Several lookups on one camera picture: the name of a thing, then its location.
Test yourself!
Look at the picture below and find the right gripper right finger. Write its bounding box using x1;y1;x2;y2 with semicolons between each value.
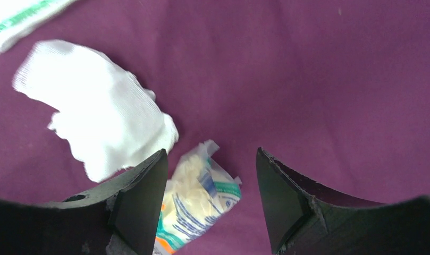
256;148;430;254

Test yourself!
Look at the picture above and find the purple cloth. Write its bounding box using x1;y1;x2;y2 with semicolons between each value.
0;1;430;254

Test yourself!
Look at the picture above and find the clear bag of supplies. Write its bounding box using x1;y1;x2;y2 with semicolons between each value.
153;140;242;254

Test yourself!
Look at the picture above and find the white suture packet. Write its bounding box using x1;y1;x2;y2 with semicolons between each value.
0;0;75;54

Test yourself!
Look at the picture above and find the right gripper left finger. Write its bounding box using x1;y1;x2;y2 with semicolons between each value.
0;150;168;254

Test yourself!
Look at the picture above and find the white gauze wad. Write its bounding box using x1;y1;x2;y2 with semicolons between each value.
13;39;179;183

